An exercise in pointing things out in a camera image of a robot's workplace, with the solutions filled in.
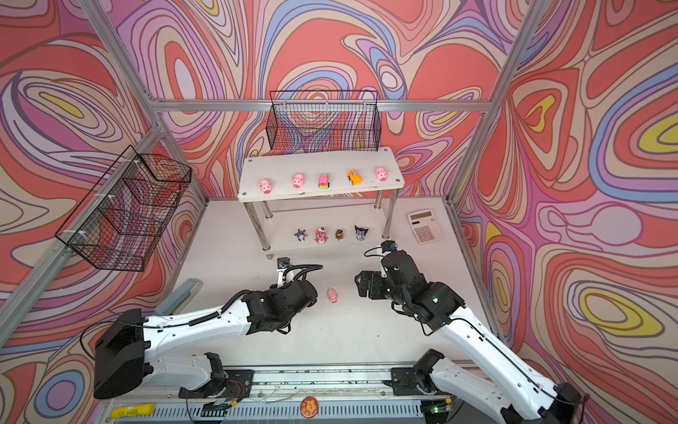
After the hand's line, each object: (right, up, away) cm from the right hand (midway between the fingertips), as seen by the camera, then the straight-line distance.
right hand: (370, 286), depth 73 cm
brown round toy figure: (-9, +13, +23) cm, 28 cm away
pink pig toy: (-11, -7, +16) cm, 21 cm away
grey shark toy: (-23, +13, +23) cm, 35 cm away
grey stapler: (-62, -7, +13) cm, 64 cm away
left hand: (-19, -2, +8) cm, 21 cm away
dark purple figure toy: (-1, +14, +20) cm, 25 cm away
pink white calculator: (+27, +17, +35) cm, 47 cm away
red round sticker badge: (-17, -32, -3) cm, 36 cm away
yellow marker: (-62, -31, -5) cm, 70 cm away
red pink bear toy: (-16, +13, +21) cm, 30 cm away
